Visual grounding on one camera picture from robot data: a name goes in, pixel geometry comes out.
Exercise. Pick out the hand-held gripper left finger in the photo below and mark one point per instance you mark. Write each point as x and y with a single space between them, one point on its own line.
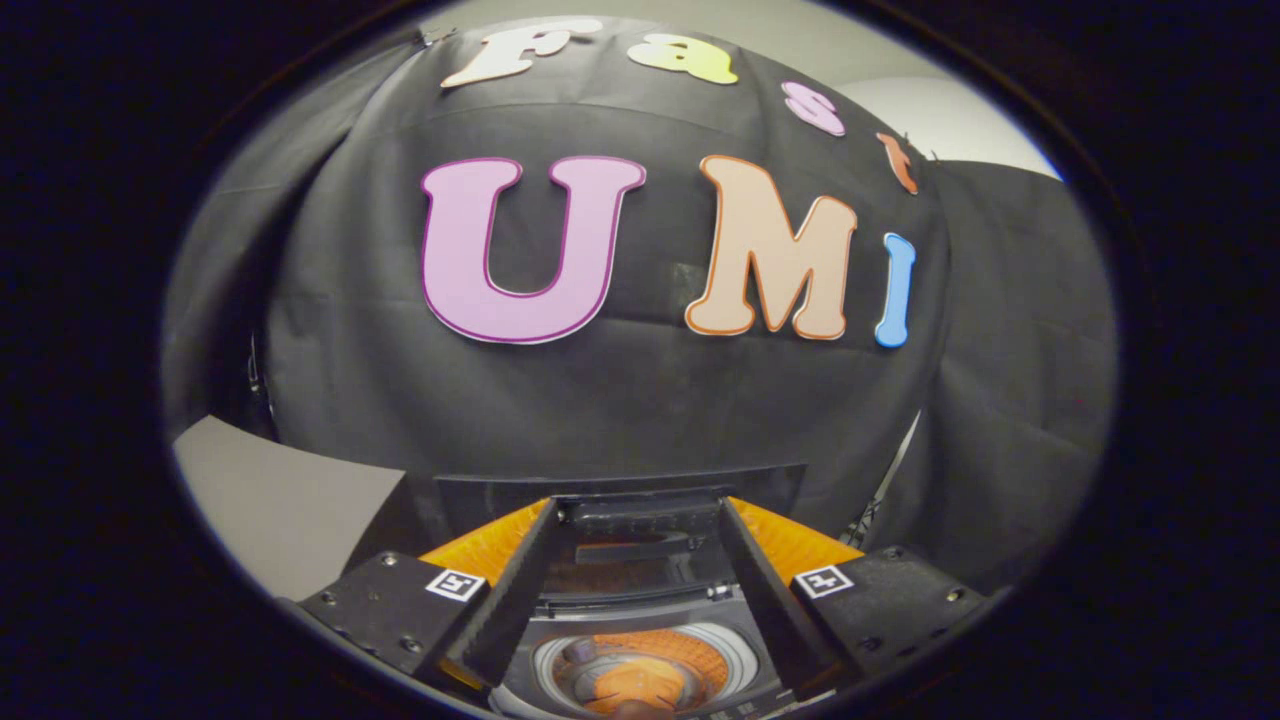
510 600

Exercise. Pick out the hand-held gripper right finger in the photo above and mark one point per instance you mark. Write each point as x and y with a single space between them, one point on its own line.
765 590

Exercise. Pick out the orange garment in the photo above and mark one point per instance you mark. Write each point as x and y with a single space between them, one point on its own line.
630 685

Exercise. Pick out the thin metal light stand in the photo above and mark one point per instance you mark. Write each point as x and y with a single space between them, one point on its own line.
890 470

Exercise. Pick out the black backdrop cloth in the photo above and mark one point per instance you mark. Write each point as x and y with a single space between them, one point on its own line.
620 400

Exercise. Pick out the beige cabinet with dark top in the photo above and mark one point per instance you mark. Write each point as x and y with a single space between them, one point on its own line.
280 500

